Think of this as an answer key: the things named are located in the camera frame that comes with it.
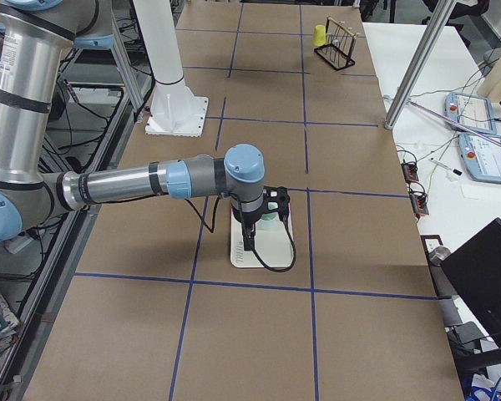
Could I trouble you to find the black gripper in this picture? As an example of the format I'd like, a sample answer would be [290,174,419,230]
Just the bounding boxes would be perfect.
[232,204,264,251]

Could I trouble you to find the pale green cup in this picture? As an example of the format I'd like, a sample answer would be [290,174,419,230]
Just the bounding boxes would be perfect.
[257,212,278,231]

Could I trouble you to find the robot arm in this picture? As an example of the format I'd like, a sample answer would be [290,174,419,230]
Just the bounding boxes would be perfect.
[0,1,268,246]

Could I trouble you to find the white bear print tray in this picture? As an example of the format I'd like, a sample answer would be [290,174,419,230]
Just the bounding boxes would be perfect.
[230,213,293,268]

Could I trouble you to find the yellow cup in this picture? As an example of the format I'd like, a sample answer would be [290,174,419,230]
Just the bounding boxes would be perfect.
[312,24,326,48]

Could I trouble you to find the wooden dowel rod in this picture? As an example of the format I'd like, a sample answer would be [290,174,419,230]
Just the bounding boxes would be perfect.
[326,16,354,36]

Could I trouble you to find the metal reacher grabber tool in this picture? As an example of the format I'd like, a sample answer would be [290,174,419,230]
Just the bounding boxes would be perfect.
[407,100,501,148]

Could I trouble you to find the black monitor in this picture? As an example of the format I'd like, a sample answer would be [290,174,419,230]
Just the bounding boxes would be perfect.
[442,218,501,347]

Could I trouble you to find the lower teach pendant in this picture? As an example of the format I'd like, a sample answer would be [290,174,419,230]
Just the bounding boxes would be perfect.
[458,133,501,184]

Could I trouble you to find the teach pendant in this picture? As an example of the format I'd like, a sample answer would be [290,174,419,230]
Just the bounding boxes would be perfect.
[444,92,497,135]
[458,133,501,184]

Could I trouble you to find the upper teach pendant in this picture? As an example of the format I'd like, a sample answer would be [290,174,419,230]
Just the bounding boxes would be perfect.
[444,92,497,135]

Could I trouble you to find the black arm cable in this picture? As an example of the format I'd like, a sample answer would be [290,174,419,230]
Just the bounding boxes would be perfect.
[183,195,297,272]

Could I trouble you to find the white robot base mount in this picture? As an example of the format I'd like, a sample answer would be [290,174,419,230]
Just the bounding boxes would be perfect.
[134,1,209,137]

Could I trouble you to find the black wire cup rack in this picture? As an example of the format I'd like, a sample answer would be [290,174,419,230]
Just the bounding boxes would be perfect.
[314,33,357,71]

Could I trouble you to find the aluminium frame post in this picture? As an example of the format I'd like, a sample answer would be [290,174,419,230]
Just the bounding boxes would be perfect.
[384,0,457,129]

